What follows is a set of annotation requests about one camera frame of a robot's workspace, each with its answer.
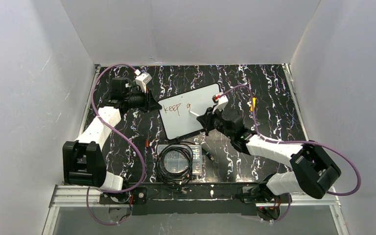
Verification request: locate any coiled black cable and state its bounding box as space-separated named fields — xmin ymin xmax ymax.
xmin=153 ymin=141 xmax=214 ymax=193

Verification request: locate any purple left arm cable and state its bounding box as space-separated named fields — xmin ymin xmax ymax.
xmin=86 ymin=63 xmax=147 ymax=226

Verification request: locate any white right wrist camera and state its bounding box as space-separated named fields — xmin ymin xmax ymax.
xmin=212 ymin=93 xmax=228 ymax=114

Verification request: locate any red whiteboard marker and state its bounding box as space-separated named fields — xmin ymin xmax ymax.
xmin=189 ymin=111 xmax=200 ymax=117

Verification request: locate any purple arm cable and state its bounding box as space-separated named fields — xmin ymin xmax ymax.
xmin=216 ymin=84 xmax=362 ymax=196
xmin=86 ymin=63 xmax=147 ymax=226

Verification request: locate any clear plastic parts box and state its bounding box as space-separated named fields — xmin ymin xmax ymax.
xmin=156 ymin=143 xmax=203 ymax=176

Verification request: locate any small white whiteboard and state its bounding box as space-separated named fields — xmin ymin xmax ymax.
xmin=158 ymin=83 xmax=220 ymax=140

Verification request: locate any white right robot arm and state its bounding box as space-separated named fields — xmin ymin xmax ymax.
xmin=196 ymin=108 xmax=341 ymax=201

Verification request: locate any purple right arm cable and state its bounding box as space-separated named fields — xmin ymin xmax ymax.
xmin=216 ymin=84 xmax=362 ymax=196

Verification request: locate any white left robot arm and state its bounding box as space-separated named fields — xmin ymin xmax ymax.
xmin=62 ymin=72 xmax=162 ymax=191

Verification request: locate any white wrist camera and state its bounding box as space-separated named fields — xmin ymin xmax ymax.
xmin=135 ymin=72 xmax=152 ymax=93
xmin=212 ymin=93 xmax=228 ymax=114

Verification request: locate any aluminium front rail frame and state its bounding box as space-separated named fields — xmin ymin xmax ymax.
xmin=49 ymin=183 xmax=341 ymax=208

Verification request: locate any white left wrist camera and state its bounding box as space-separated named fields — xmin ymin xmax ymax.
xmin=135 ymin=72 xmax=152 ymax=93

